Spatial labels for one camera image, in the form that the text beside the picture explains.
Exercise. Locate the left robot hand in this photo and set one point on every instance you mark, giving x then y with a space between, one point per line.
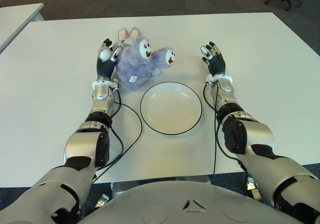
105 67

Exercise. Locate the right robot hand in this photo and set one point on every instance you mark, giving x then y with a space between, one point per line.
217 64

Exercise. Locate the purple plush doll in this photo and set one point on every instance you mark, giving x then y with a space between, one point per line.
132 67

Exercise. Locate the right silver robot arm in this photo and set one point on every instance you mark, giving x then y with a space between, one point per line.
257 134

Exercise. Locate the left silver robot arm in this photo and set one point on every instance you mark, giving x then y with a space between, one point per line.
82 139

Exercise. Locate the white plate black rim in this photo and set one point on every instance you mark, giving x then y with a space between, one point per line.
171 109

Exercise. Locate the grey side desk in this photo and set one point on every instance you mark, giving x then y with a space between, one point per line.
15 19

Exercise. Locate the grey robot torso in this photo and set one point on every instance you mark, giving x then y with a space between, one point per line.
190 209

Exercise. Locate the silver metal bracket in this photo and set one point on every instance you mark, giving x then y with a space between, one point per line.
253 189
102 200

